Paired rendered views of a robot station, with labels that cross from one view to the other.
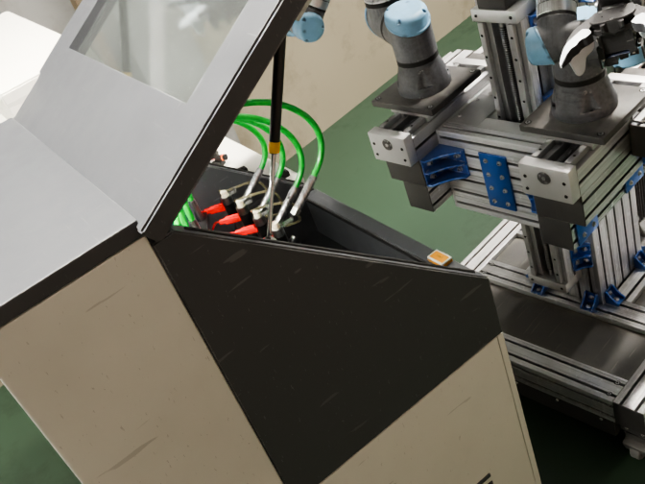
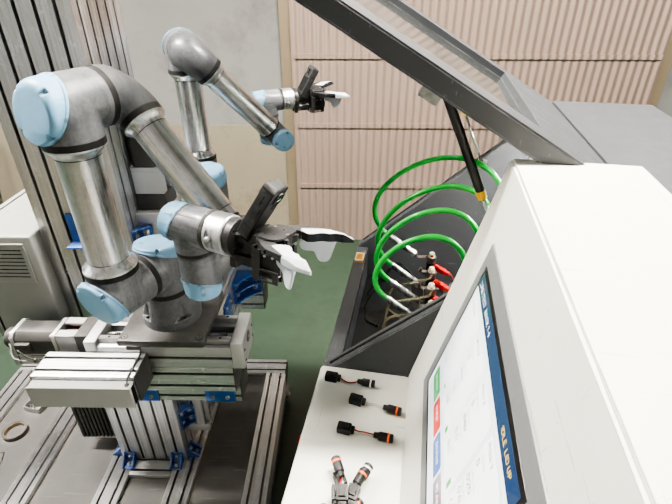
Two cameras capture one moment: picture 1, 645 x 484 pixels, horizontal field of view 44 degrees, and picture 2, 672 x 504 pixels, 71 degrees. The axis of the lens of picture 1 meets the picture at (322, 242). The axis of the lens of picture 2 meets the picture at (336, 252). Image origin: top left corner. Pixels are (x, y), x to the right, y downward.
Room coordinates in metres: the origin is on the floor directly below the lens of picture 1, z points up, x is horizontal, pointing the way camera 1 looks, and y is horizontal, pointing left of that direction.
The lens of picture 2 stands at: (2.63, 0.50, 1.84)
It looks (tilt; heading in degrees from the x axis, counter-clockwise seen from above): 31 degrees down; 214
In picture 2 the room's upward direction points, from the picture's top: straight up
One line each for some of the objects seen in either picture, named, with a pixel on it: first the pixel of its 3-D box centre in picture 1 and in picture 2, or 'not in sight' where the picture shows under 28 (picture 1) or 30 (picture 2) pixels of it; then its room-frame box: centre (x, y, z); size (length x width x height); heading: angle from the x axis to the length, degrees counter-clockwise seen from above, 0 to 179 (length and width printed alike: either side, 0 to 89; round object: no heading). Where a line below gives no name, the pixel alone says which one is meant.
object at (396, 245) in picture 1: (387, 254); (350, 314); (1.59, -0.14, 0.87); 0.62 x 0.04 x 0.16; 23
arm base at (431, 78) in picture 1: (420, 68); (170, 299); (2.03, -0.43, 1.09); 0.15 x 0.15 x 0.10
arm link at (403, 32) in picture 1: (409, 29); (159, 263); (2.04, -0.43, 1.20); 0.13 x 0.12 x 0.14; 7
